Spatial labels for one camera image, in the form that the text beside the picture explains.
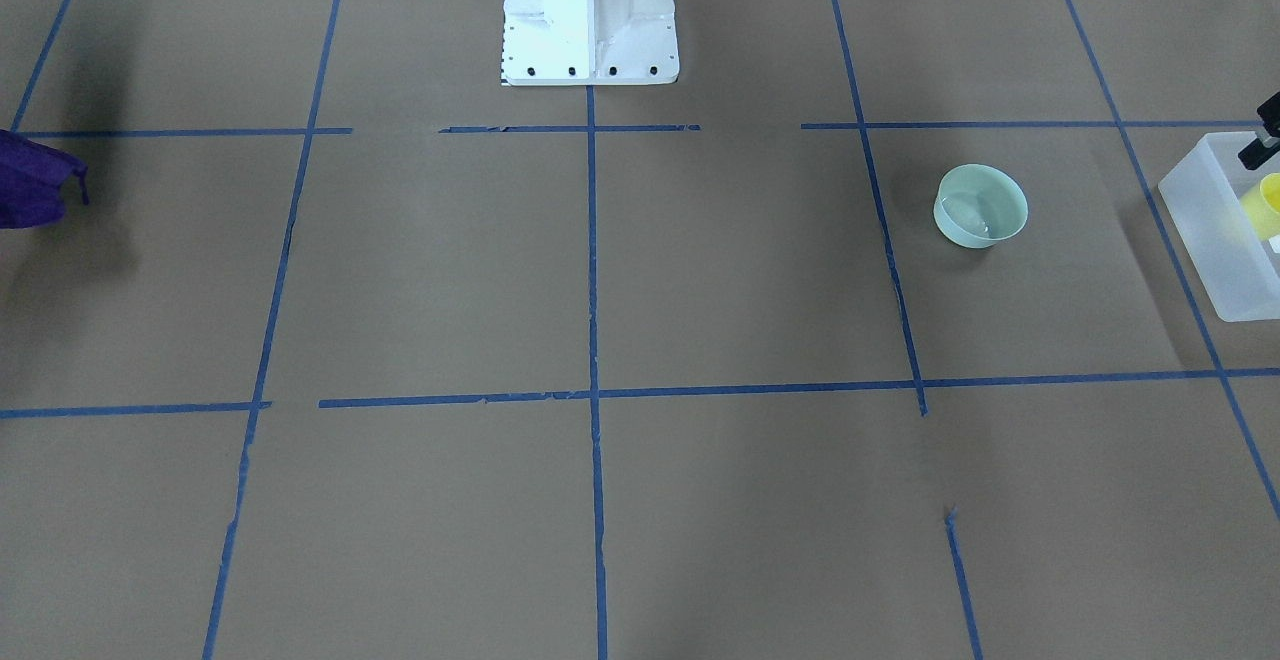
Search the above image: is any yellow plastic cup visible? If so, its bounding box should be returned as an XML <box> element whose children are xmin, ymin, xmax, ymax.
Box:
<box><xmin>1239</xmin><ymin>171</ymin><xmax>1280</xmax><ymax>240</ymax></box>

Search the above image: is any purple cloth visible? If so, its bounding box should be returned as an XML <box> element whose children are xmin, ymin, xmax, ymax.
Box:
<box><xmin>1</xmin><ymin>130</ymin><xmax>90</xmax><ymax>230</ymax></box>

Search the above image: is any clear plastic storage box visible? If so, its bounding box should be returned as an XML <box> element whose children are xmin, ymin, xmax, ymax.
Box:
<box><xmin>1158</xmin><ymin>130</ymin><xmax>1279</xmax><ymax>322</ymax></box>

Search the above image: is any light green bowl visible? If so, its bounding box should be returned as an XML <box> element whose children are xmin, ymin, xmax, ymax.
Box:
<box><xmin>933</xmin><ymin>164</ymin><xmax>1030</xmax><ymax>249</ymax></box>

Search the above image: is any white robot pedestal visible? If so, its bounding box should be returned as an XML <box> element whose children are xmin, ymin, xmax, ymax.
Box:
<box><xmin>500</xmin><ymin>0</ymin><xmax>681</xmax><ymax>87</ymax></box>

